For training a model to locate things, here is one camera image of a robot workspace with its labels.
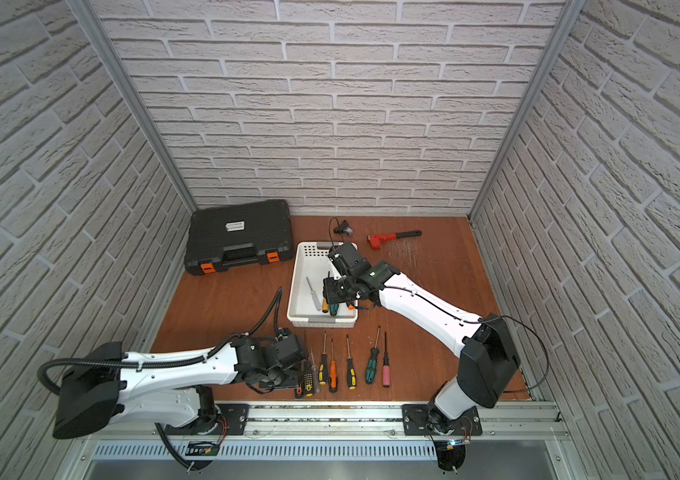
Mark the orange handle screwdriver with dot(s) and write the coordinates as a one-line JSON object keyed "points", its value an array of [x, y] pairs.
{"points": [[333, 374]]}

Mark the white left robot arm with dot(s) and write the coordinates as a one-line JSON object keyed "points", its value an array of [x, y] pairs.
{"points": [[174, 390]]}

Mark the small silver screwdriver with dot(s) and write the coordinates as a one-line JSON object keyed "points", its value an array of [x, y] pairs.
{"points": [[315, 375]]}

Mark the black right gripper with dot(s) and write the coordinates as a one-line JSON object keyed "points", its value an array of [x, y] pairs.
{"points": [[333, 296]]}

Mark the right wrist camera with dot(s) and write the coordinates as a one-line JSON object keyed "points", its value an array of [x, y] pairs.
{"points": [[347, 260]]}

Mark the red pipe wrench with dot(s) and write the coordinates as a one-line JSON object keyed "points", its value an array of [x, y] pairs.
{"points": [[376, 241]]}

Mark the black plastic tool case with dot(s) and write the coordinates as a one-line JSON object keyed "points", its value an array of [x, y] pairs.
{"points": [[225, 237]]}

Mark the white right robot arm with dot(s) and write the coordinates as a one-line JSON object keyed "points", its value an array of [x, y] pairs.
{"points": [[488, 358]]}

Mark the small black tool part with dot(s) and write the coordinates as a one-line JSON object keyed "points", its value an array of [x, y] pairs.
{"points": [[344, 229]]}

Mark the green handle screwdriver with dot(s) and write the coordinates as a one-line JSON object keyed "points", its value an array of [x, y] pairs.
{"points": [[372, 364]]}

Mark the white plastic bin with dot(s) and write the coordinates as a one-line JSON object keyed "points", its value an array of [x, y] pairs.
{"points": [[312, 261]]}

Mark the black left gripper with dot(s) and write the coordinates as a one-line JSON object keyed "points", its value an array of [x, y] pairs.
{"points": [[281, 385]]}

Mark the aluminium mounting rail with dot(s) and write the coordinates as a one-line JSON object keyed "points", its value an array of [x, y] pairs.
{"points": [[367, 420]]}

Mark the pink handle screwdriver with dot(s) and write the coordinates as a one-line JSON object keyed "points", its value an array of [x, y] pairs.
{"points": [[386, 370]]}

